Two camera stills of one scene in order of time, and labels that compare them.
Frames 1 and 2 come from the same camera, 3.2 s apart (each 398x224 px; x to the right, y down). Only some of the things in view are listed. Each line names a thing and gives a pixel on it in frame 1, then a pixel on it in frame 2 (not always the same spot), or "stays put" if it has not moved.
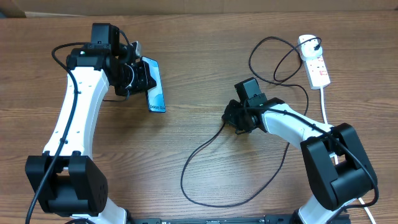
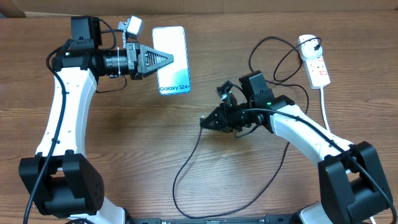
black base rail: x=272 y=219 stays put
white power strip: x=317 y=73 stays put
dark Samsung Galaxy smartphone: x=155 y=98 to x=173 y=78
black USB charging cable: x=230 y=205 to x=288 y=144
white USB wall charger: x=310 y=46 stays put
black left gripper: x=144 y=83 to x=134 y=51
